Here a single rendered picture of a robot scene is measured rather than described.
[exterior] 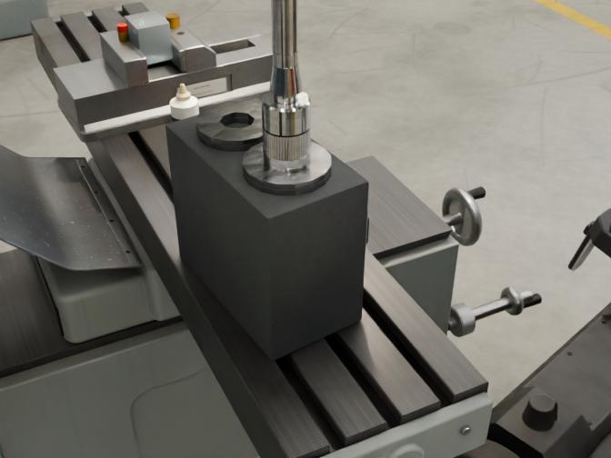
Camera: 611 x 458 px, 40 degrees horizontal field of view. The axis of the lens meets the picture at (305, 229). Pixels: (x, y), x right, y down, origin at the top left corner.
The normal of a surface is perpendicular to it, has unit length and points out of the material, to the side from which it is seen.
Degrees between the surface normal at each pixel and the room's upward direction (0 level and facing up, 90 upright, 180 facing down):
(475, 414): 90
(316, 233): 90
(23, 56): 0
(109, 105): 90
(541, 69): 0
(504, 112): 0
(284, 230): 90
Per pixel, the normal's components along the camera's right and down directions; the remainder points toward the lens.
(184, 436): 0.44, 0.53
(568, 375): 0.00, -0.81
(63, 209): 0.22, -0.85
